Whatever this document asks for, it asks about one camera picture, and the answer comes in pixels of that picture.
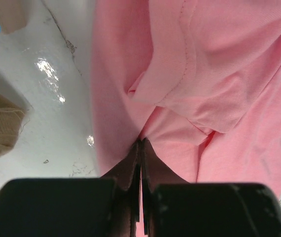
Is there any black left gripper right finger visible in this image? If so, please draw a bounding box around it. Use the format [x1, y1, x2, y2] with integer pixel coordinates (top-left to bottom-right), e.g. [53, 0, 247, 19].
[140, 139, 281, 237]

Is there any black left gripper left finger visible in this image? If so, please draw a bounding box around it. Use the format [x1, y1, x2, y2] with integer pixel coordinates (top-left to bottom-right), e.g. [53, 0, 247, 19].
[0, 142, 141, 237]

